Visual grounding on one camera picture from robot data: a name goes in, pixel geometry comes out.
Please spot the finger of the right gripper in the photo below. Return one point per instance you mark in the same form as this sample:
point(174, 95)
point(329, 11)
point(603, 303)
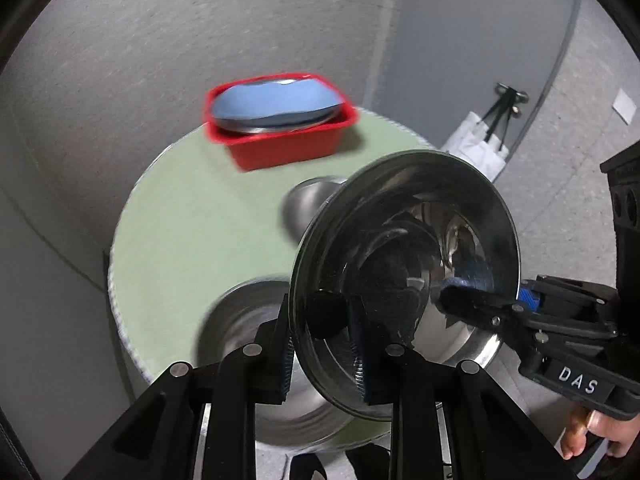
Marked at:
point(529, 298)
point(484, 310)

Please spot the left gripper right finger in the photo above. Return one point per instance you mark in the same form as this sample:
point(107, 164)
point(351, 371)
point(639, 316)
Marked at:
point(368, 340)

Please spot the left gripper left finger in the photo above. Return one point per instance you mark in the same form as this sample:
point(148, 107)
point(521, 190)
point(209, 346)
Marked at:
point(280, 359)

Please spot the small steel bowl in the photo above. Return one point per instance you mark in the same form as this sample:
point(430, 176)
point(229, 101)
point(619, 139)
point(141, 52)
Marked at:
point(304, 419)

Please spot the wide steel bowl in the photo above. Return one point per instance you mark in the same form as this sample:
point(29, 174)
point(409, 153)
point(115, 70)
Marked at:
point(390, 239)

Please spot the medium steel bowl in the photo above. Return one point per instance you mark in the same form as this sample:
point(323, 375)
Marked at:
point(303, 202)

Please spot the large steel plate bowl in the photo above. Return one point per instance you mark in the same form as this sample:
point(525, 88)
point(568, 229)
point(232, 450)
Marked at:
point(270, 115)

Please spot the blue square plastic bowl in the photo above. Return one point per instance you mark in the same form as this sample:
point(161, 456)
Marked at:
point(275, 102)

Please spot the right hand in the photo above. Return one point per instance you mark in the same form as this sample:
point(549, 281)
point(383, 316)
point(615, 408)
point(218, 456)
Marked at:
point(620, 433)

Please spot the green woven table mat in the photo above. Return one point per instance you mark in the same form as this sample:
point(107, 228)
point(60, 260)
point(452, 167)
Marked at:
point(201, 255)

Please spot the white tote bag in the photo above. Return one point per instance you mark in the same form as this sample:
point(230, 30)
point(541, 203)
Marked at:
point(471, 143)

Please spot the red plastic tub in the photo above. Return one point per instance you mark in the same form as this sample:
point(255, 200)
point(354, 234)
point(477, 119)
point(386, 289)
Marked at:
point(274, 120)

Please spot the grey door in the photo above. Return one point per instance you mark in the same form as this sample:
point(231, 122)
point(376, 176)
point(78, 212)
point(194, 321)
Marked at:
point(444, 59)

